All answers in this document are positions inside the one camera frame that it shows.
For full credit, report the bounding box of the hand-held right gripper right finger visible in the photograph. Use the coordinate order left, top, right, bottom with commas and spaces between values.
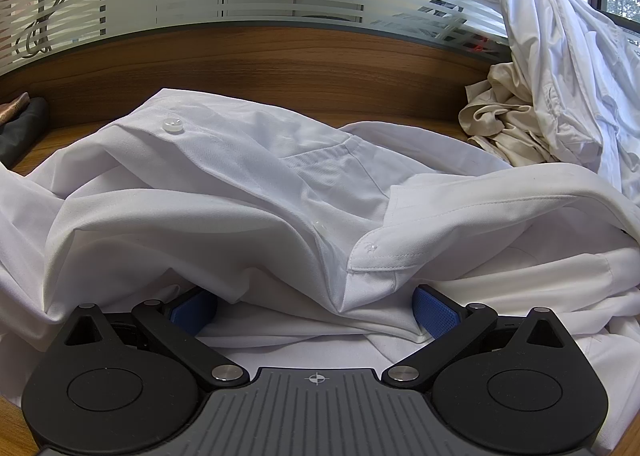
382, 285, 568, 387

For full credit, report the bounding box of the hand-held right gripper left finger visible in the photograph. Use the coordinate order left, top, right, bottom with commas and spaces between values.
65, 286, 249, 389

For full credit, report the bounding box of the white dress shirt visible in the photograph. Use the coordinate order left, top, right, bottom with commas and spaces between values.
0, 86, 640, 387

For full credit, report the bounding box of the crumpled beige garment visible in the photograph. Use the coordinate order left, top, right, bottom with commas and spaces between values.
459, 62, 568, 168

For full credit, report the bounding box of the folded dark grey garment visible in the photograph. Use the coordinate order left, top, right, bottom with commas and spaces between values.
0, 97, 50, 170

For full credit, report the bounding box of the wooden desk divider panel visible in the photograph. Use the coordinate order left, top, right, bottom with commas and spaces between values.
0, 25, 512, 138

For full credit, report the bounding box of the folded tan satin cloth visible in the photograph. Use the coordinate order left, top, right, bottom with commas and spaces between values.
0, 92, 31, 125

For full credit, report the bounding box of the pile of white garments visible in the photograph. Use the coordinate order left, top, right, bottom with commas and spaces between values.
485, 0, 640, 199

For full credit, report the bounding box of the coiled black cable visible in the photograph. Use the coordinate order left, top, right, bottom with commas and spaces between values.
14, 0, 59, 60

